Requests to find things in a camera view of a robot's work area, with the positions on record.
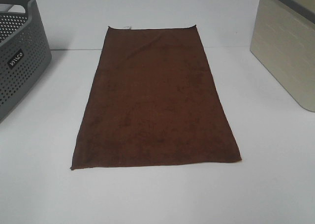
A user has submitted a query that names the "brown towel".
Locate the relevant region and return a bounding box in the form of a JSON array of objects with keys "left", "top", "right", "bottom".
[{"left": 71, "top": 26, "right": 242, "bottom": 170}]

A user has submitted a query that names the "beige storage box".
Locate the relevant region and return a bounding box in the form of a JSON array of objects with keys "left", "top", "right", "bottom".
[{"left": 250, "top": 0, "right": 315, "bottom": 111}]

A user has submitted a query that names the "grey perforated plastic basket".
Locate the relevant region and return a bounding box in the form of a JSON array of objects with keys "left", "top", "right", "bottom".
[{"left": 0, "top": 0, "right": 52, "bottom": 119}]

